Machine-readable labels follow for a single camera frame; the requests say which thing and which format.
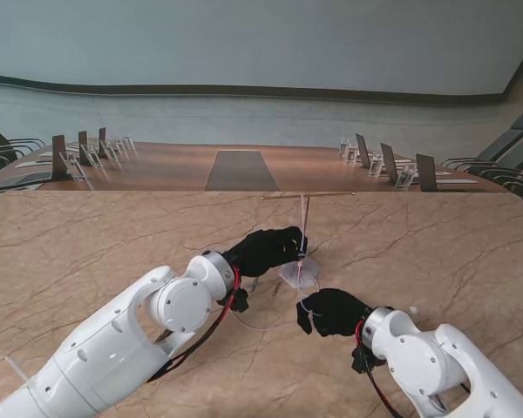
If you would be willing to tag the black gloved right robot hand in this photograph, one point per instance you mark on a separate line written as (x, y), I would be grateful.
(335, 311)

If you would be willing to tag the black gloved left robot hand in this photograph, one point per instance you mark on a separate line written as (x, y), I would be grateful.
(266, 252)

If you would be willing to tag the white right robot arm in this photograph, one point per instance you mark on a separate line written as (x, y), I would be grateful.
(423, 361)

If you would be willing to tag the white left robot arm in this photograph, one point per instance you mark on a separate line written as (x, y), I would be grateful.
(113, 339)

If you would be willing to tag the gold T rack marble base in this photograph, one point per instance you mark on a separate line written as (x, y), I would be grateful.
(311, 270)

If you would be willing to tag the brown wooden conference table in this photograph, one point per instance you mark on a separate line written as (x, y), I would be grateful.
(170, 170)

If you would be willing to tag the clear acrylic name holder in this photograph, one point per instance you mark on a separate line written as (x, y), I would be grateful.
(405, 177)
(69, 165)
(110, 152)
(343, 148)
(91, 157)
(375, 165)
(120, 147)
(129, 143)
(352, 154)

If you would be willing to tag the dark upright desk monitor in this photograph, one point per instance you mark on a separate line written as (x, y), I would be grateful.
(389, 161)
(426, 172)
(83, 146)
(59, 157)
(362, 150)
(102, 139)

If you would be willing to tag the grey desk pad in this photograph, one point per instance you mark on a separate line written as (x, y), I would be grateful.
(22, 178)
(457, 181)
(35, 163)

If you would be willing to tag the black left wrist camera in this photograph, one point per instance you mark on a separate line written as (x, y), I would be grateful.
(239, 300)

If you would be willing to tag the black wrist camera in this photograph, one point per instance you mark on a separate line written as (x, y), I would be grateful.
(239, 300)
(366, 359)

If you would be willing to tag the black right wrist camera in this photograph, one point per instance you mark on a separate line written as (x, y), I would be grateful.
(366, 359)

